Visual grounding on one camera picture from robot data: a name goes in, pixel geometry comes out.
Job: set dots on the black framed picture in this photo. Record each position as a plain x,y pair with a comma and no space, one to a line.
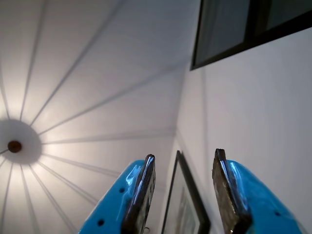
185,209

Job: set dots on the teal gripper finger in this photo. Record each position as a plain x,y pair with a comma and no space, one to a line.
117,202
253,202

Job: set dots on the brown ceiling lamp mount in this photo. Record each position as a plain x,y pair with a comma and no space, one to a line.
14,146

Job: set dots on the black framed window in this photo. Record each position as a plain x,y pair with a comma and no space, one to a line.
219,29

